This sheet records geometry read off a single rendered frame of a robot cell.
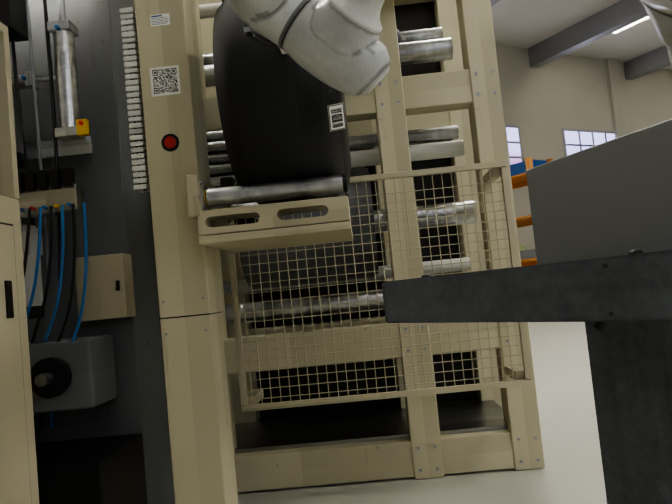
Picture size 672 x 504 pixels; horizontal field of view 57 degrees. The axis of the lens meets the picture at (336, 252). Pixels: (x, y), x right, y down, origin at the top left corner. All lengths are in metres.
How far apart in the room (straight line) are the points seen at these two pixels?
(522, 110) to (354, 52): 11.50
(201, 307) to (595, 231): 1.18
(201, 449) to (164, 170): 0.70
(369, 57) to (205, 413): 0.97
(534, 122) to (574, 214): 12.08
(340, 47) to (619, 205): 0.59
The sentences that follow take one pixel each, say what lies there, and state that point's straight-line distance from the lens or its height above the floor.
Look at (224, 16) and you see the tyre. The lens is 1.54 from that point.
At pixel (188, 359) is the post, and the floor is 0.51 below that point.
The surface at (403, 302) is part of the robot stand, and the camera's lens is 0.57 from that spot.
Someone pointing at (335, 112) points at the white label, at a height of 1.05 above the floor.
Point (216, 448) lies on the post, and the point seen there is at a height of 0.29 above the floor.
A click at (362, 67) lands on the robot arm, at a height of 0.99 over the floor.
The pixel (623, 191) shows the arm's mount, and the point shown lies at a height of 0.70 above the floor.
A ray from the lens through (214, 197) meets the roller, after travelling 1.51.
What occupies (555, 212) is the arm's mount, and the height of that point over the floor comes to 0.69.
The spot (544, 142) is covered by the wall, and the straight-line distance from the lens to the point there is 12.70.
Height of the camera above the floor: 0.65
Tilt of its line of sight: 4 degrees up
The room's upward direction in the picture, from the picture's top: 6 degrees counter-clockwise
